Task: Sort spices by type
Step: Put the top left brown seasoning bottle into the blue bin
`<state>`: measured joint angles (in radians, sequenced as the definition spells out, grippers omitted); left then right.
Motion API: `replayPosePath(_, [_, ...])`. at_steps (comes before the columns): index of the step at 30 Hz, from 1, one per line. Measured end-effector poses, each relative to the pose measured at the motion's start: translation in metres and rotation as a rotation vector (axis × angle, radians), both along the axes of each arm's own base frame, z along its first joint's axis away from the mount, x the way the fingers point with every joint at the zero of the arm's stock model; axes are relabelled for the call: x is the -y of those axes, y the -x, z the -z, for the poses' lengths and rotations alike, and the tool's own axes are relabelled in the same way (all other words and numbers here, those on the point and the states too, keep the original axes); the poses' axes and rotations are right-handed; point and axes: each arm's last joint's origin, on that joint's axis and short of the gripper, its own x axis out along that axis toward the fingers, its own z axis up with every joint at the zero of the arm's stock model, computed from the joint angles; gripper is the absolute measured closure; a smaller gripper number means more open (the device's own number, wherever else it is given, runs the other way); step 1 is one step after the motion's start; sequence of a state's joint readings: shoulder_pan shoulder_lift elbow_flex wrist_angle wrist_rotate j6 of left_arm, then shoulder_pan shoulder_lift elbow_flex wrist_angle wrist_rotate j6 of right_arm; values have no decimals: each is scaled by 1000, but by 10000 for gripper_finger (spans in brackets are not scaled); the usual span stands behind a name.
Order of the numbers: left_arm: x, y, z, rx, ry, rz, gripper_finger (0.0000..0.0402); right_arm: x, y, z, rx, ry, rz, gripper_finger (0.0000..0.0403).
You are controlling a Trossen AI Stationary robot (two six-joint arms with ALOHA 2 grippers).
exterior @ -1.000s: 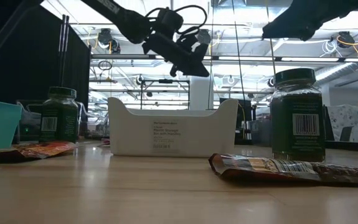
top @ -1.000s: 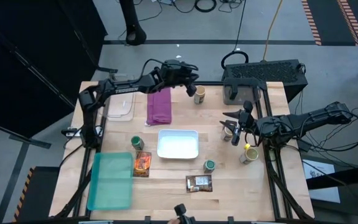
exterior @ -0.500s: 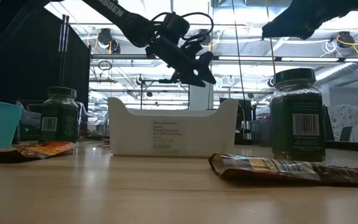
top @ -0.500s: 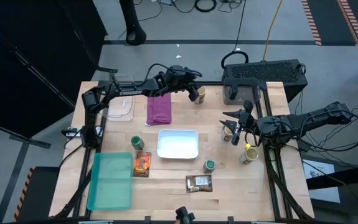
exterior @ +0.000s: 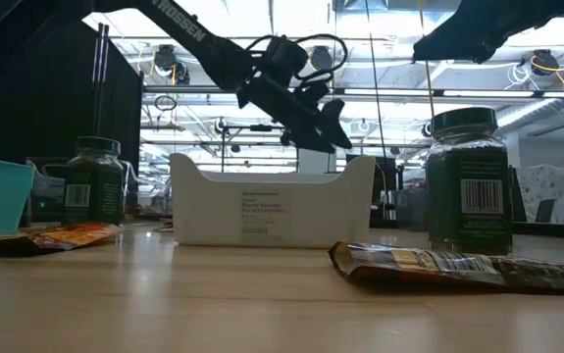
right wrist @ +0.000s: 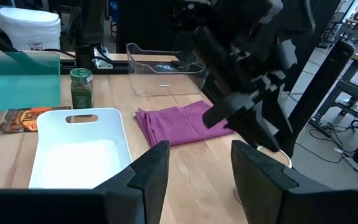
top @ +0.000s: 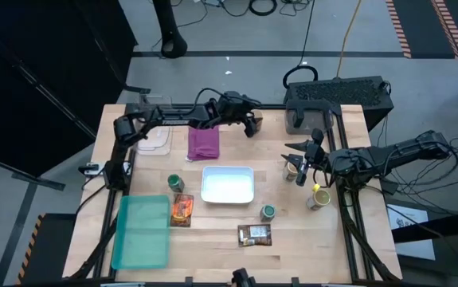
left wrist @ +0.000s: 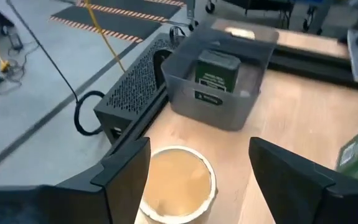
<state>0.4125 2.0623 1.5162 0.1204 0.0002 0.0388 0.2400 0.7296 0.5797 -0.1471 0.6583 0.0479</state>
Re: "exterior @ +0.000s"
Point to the black stand pole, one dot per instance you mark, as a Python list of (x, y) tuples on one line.
[(100, 73)]

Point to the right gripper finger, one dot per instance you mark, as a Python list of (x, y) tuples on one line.
[(468, 34)]

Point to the long ceiling light bar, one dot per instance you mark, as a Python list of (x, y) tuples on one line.
[(409, 92)]

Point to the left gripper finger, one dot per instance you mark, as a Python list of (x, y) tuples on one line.
[(311, 141), (334, 125)]

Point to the patterned room divider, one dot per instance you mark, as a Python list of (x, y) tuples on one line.
[(546, 186)]

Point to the white building column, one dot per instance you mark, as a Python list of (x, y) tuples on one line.
[(313, 164)]

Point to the black metal table frame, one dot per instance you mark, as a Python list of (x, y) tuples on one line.
[(556, 231)]

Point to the clear plastic bin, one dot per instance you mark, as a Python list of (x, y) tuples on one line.
[(51, 186)]

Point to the orange spice packet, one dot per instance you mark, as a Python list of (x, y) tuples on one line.
[(66, 236)]

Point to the white plastic storage bin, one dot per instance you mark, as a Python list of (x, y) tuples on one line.
[(213, 216)]

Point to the brown spice packet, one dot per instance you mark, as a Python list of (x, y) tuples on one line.
[(409, 267)]

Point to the purple folded cloth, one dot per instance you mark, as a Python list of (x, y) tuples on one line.
[(165, 227)]

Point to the green lidded spice jar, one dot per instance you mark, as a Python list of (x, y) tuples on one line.
[(92, 196), (458, 171)]

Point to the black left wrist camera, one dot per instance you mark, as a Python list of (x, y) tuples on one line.
[(284, 56)]

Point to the black curtain partition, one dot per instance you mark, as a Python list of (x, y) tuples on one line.
[(41, 98)]

